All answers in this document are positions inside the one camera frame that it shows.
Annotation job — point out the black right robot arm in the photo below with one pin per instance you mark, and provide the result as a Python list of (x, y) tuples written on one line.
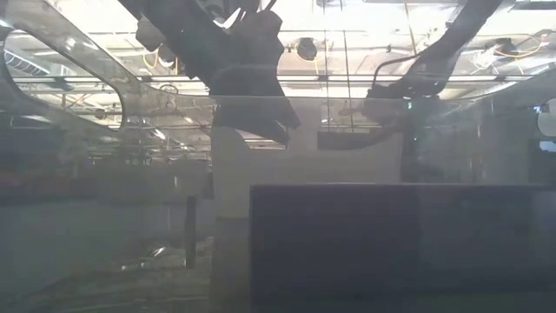
[(460, 35)]

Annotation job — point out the long horizontal light bar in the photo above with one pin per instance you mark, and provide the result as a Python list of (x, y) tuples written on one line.
[(326, 78)]

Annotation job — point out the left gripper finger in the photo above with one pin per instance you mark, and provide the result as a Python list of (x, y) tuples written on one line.
[(273, 111), (252, 124)]

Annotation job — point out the black round ceiling fixture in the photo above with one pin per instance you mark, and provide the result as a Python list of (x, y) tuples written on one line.
[(306, 48)]

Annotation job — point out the purple rectangular block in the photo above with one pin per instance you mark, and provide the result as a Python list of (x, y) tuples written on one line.
[(391, 248)]

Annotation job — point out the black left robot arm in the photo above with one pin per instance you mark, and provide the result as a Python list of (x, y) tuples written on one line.
[(182, 26)]

